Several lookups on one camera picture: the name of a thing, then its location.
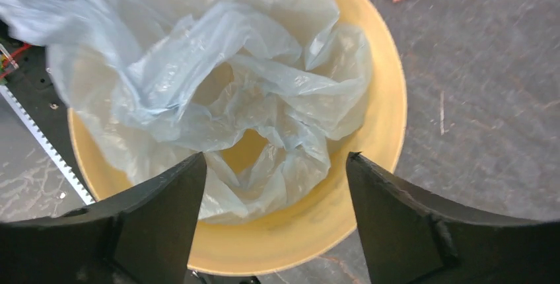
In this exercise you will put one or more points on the blue plastic trash bag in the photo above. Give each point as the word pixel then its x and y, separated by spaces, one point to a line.
pixel 264 88

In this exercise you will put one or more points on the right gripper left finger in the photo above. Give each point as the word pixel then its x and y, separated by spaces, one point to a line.
pixel 143 234

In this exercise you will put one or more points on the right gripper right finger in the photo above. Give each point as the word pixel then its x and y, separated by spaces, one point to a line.
pixel 411 235

